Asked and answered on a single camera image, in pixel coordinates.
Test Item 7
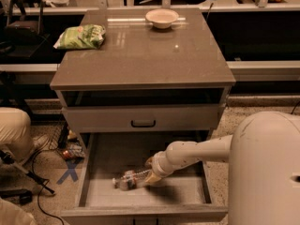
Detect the black cable on floor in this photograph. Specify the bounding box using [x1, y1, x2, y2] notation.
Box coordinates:
[290, 100, 300, 114]

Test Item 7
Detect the white bowl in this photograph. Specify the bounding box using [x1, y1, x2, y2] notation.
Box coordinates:
[145, 8, 179, 29]

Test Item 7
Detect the grey drawer cabinet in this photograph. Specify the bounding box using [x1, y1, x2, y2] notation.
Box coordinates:
[51, 7, 235, 145]

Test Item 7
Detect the green chip bag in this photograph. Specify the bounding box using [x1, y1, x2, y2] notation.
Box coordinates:
[53, 24, 106, 50]

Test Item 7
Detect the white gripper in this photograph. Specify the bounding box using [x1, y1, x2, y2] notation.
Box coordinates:
[144, 152, 174, 185]

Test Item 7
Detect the black tripod leg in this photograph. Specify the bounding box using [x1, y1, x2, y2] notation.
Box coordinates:
[0, 150, 54, 194]

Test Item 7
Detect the black chair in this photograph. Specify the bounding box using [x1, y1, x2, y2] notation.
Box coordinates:
[0, 0, 51, 57]

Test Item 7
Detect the open grey middle drawer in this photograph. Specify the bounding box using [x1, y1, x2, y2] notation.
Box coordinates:
[62, 131, 228, 225]

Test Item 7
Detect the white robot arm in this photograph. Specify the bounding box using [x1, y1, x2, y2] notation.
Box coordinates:
[145, 112, 300, 225]

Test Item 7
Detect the closed grey top drawer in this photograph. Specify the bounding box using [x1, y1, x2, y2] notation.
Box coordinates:
[62, 104, 225, 134]

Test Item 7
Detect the clear plastic water bottle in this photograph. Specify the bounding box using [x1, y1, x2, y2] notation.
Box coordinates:
[112, 170, 149, 191]

